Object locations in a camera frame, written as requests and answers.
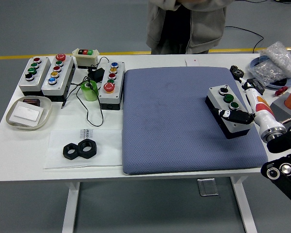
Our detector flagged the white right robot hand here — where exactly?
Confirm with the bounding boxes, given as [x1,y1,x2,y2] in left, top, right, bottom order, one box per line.
[217,79,286,137]

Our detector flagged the grey four-button selector box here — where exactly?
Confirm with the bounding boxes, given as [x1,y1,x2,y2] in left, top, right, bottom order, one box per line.
[205,84,254,139]

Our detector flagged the grey five-button mushroom box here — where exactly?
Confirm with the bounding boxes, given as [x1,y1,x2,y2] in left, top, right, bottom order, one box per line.
[97,61,126,111]

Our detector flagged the grey six-button mushroom box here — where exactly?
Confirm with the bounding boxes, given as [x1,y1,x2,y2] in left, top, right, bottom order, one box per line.
[41,53,76,102]

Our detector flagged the grey four-button control box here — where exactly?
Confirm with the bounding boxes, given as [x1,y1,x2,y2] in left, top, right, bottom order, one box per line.
[18,56,51,97]

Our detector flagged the black terminal block module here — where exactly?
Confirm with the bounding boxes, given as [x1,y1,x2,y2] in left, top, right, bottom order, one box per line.
[244,77,266,96]

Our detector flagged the grey block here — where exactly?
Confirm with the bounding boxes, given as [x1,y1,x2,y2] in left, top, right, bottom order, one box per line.
[269,93,291,127]

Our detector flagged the small red clip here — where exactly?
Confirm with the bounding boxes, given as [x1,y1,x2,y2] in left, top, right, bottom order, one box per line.
[274,86,289,97]

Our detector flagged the clear bag of washers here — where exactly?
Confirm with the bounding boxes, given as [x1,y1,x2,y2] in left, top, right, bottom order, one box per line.
[247,58,289,87]

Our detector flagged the black metal gear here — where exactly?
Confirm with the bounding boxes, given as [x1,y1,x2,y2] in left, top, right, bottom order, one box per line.
[229,65,245,82]

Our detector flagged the bubble wrap bag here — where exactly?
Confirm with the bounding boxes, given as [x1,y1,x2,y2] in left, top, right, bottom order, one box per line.
[258,41,291,78]

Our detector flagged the blue-grey fabric mat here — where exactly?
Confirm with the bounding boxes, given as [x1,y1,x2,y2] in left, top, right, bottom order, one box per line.
[122,67,269,175]

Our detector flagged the metal floor socket plate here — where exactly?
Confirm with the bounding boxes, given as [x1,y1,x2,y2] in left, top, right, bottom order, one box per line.
[197,178,219,197]

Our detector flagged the person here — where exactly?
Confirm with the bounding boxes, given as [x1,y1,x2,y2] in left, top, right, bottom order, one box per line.
[145,0,235,55]

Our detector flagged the white right table leg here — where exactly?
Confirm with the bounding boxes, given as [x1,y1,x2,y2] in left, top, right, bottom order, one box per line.
[230,176,258,233]

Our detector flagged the white table leg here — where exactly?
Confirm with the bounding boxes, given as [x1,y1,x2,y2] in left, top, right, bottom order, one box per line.
[62,181,81,233]
[230,176,258,233]

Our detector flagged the clear printed plastic bag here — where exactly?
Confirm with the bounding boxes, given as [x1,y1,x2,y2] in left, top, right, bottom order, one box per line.
[43,128,123,170]

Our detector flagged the black power adapter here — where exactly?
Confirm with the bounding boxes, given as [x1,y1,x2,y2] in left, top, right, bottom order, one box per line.
[87,67,105,82]

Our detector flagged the green tape roll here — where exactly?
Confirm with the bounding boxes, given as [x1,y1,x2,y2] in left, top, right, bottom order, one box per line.
[80,80,99,102]

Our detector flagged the large black hex nut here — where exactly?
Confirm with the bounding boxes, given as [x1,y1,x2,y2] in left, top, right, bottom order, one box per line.
[77,138,98,159]

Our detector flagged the small black hex nut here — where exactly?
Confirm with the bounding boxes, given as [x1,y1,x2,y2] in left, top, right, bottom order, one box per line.
[62,142,81,160]

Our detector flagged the beige shallow tray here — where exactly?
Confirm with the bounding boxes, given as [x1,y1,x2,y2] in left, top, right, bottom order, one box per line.
[5,96,53,131]

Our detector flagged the white left table leg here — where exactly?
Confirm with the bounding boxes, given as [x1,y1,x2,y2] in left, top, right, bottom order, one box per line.
[62,181,81,233]

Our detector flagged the brown small block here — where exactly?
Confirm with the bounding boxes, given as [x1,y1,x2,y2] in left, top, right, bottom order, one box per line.
[22,98,41,107]

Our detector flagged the yellow floor tape line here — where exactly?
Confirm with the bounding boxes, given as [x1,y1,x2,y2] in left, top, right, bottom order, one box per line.
[0,47,291,61]

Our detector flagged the black floor cable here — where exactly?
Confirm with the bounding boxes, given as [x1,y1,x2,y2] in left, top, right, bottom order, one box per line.
[224,25,265,53]

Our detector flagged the cream three-button switch box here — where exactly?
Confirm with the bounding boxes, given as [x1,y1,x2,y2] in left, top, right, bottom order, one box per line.
[72,48,100,70]

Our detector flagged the thin black adapter cable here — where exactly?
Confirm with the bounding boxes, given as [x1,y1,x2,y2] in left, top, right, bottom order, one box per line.
[61,56,110,127]

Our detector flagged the white wall switch plate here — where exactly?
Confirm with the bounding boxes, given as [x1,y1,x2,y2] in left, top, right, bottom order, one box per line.
[9,100,45,127]

